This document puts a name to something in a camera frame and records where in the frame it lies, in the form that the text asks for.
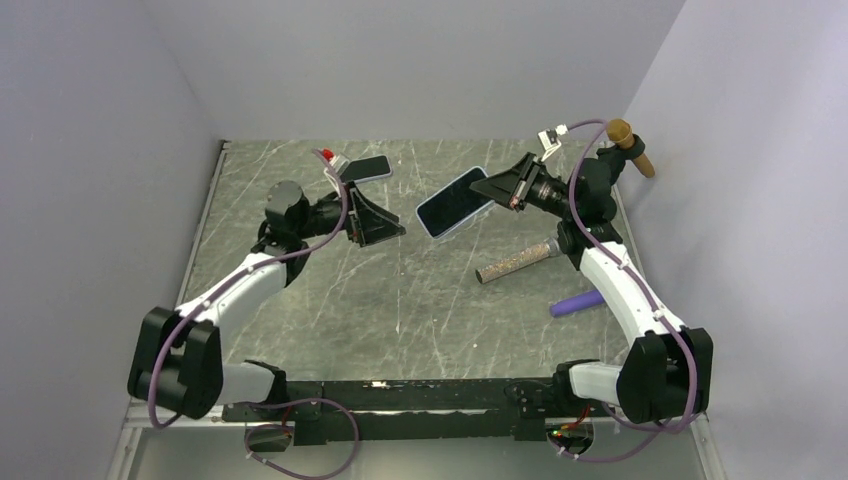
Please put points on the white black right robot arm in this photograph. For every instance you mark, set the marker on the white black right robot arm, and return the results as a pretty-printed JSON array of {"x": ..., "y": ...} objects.
[{"x": 667, "y": 371}]

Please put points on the black phone in lilac case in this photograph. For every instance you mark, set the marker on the black phone in lilac case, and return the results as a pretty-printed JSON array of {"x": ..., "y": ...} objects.
[{"x": 367, "y": 169}]

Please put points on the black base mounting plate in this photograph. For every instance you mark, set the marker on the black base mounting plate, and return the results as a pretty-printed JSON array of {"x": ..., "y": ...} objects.
[{"x": 523, "y": 409}]

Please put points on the aluminium frame rail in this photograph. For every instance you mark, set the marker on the aluminium frame rail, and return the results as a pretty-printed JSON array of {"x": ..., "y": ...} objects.
[{"x": 137, "y": 416}]

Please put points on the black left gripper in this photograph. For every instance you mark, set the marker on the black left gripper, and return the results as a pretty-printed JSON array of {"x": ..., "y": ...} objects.
[{"x": 372, "y": 224}]

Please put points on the glitter rhinestone microphone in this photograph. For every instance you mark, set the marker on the glitter rhinestone microphone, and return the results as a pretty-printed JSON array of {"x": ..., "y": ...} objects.
[{"x": 528, "y": 256}]

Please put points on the black round mic stand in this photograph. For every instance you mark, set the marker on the black round mic stand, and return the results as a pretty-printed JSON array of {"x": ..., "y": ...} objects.
[{"x": 601, "y": 174}]

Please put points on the gold microphone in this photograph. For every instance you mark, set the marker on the gold microphone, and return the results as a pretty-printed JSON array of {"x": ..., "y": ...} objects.
[{"x": 621, "y": 134}]

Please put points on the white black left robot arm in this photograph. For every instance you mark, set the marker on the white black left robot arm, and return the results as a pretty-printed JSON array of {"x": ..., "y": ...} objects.
[{"x": 178, "y": 361}]

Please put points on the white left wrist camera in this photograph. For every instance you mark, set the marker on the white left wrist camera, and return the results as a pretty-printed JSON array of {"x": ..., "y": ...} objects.
[{"x": 338, "y": 164}]

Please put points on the purple microphone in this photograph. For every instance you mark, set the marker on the purple microphone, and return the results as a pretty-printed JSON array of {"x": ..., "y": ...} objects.
[{"x": 576, "y": 303}]

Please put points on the black phone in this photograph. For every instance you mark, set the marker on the black phone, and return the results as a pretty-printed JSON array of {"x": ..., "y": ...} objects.
[
  {"x": 452, "y": 205},
  {"x": 367, "y": 169}
]

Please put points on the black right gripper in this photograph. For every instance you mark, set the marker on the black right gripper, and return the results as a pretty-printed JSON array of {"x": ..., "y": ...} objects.
[{"x": 513, "y": 186}]

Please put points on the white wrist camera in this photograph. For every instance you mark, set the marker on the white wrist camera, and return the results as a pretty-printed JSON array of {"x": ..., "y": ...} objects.
[
  {"x": 338, "y": 164},
  {"x": 551, "y": 140}
]

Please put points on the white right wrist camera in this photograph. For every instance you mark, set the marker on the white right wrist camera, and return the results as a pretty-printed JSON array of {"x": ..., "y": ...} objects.
[{"x": 551, "y": 140}]

